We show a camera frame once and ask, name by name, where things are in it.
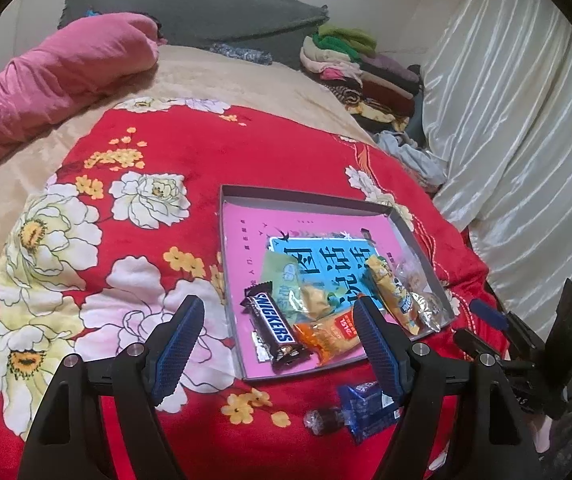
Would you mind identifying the clear flaky pastry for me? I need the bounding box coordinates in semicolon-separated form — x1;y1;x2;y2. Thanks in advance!
411;292;451;334

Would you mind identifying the yellow snack bar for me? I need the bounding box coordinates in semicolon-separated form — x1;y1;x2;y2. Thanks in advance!
366;255;420;336

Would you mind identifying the blue snack pack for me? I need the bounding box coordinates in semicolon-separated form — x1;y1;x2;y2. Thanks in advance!
337;382;402;444

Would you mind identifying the orange packaged cake snack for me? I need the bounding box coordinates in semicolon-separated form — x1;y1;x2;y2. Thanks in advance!
293;309;361;365

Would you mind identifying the light green pastry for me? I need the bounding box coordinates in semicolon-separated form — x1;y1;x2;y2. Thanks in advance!
259;249;349;326

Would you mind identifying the Snickers chocolate bar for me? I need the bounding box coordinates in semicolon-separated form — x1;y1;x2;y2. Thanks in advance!
241;282;310;373

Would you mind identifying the clear reddish pastry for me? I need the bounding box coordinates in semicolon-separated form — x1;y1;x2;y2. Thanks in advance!
395;258;437;302

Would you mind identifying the round cake green label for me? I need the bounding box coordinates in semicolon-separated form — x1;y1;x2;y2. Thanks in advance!
303;406;348;437

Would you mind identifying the pale blue crumpled cloth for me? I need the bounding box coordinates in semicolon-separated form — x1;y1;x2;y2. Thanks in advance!
374;130;448;195

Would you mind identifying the pink Chinese workbook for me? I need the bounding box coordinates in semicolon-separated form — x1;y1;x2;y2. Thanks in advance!
223;199;430;378

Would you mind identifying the dark shallow tray box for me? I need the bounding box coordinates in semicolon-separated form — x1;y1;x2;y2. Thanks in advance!
217;184;456;382

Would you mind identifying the cream satin curtain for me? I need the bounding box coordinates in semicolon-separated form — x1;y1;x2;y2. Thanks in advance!
423;0;572;335

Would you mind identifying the red floral blanket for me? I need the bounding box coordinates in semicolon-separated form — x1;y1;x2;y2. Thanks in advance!
0;103;506;479

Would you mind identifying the beige bed sheet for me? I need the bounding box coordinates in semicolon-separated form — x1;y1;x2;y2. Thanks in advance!
0;46;369;256

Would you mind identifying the stack of folded clothes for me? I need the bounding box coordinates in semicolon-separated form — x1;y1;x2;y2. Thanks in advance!
300;23;423;134

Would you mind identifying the blue patterned cloth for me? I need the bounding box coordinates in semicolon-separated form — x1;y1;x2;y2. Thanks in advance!
210;42;273;66

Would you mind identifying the pink quilt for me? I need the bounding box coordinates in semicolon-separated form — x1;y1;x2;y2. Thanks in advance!
0;12;160;161

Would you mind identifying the grey headboard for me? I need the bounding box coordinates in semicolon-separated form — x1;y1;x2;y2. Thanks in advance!
58;0;328;68

